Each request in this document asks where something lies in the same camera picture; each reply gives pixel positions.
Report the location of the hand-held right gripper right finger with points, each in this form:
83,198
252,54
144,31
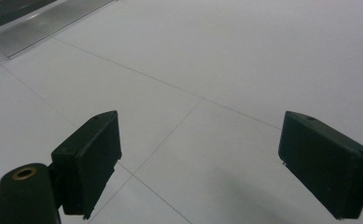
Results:
322,161

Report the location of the metal floor rail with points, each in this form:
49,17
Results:
45,25

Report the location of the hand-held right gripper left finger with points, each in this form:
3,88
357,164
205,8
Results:
89,165

